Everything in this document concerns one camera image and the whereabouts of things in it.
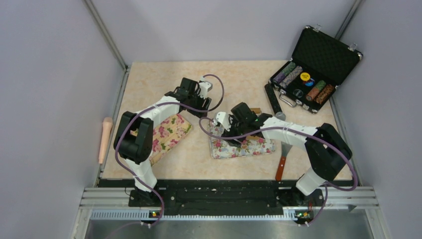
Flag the black microphone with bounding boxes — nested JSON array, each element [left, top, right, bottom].
[[264, 83, 286, 120]]

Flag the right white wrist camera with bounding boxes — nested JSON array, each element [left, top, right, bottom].
[[213, 112, 232, 131]]

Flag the metal spatula wooden handle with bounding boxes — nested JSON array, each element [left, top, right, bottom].
[[275, 142, 292, 181]]

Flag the blue poker chip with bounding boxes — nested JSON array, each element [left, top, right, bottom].
[[304, 79, 315, 87]]

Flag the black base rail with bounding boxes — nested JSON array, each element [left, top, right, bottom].
[[97, 178, 362, 218]]

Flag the yellow dealer button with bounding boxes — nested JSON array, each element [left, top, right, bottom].
[[300, 72, 311, 82]]

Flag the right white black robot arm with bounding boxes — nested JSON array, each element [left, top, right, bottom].
[[215, 102, 356, 205]]

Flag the wooden dough roller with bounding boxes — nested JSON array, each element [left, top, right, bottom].
[[251, 108, 262, 115]]

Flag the brown poker chip stack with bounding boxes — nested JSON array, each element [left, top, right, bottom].
[[315, 85, 335, 105]]

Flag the purple poker chip stack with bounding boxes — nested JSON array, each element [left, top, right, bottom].
[[273, 62, 296, 84]]

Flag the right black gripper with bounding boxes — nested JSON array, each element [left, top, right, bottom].
[[221, 115, 248, 148]]

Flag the grey poker chip stack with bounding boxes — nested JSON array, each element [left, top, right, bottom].
[[280, 66, 303, 89]]

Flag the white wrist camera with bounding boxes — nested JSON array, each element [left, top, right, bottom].
[[213, 112, 232, 131], [198, 77, 213, 99]]

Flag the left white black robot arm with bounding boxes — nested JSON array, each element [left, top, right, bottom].
[[113, 78, 212, 206]]

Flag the floral tray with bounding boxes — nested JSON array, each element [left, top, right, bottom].
[[209, 136, 276, 159]]

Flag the folded floral cloth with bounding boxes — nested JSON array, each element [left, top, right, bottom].
[[148, 114, 193, 166]]

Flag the black poker chip case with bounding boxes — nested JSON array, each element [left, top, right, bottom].
[[268, 25, 363, 114]]

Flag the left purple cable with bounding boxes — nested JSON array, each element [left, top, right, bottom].
[[104, 74, 225, 239]]

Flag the green poker chip stack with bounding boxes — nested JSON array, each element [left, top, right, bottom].
[[305, 81, 326, 101]]

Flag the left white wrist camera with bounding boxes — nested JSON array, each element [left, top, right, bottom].
[[198, 77, 213, 99]]

